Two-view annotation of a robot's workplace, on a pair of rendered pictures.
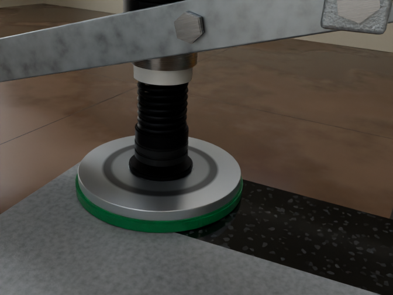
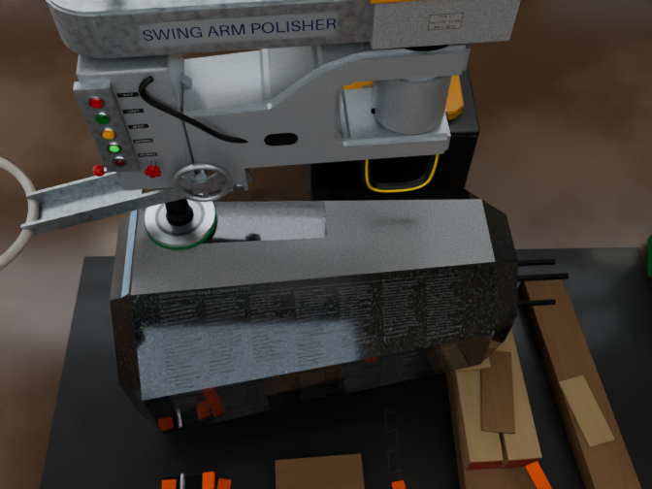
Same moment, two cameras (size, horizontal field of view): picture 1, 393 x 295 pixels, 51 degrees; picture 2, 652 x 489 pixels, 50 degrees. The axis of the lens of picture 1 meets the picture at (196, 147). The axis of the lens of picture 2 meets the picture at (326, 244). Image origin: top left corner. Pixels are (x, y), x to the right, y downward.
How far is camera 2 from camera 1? 1.70 m
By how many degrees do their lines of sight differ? 37
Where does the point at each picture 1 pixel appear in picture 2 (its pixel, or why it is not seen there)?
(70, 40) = (139, 202)
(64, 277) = (177, 276)
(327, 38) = not seen: outside the picture
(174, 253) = (205, 252)
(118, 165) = (163, 223)
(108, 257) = (185, 263)
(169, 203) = (195, 235)
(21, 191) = not seen: outside the picture
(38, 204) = (143, 252)
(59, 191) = (145, 243)
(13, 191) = not seen: outside the picture
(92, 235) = (174, 257)
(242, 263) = (228, 246)
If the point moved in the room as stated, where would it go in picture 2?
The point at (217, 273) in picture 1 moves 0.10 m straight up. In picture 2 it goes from (222, 253) to (217, 235)
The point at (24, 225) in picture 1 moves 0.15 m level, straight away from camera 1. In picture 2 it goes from (146, 264) to (113, 237)
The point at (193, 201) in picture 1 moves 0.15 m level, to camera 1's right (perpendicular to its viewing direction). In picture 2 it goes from (203, 230) to (249, 213)
